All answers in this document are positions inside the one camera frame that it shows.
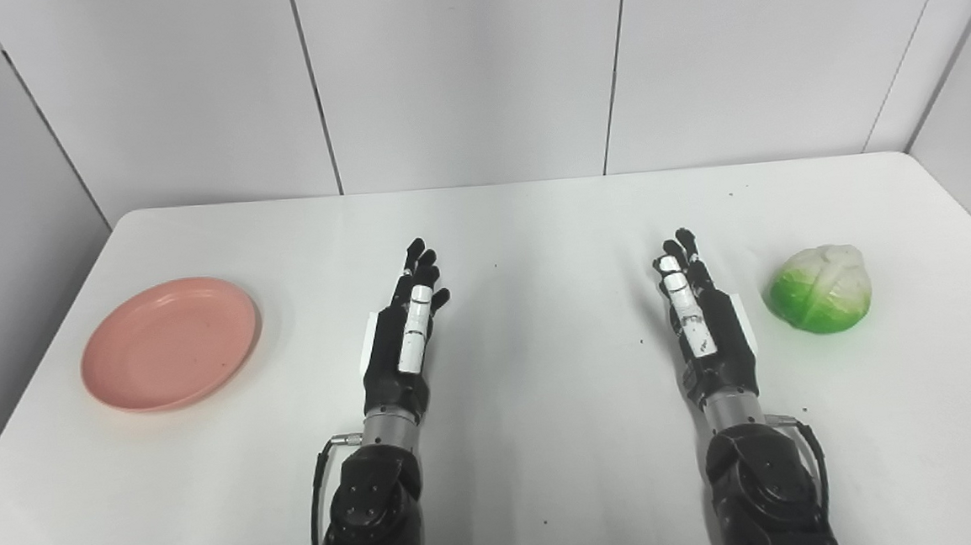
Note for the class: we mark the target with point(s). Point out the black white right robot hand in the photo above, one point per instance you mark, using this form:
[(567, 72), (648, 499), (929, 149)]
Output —
[(725, 334)]

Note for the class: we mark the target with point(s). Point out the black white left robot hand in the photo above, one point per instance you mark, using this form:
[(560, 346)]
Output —
[(389, 346)]

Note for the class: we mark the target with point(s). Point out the green white toy cabbage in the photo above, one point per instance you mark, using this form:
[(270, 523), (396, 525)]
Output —
[(819, 290)]

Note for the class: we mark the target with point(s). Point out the pink plastic plate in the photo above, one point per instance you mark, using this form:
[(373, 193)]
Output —
[(169, 344)]

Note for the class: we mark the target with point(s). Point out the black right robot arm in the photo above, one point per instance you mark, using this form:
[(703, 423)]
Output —
[(760, 483)]

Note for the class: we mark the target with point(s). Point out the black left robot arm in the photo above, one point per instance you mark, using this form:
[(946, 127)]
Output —
[(373, 507)]

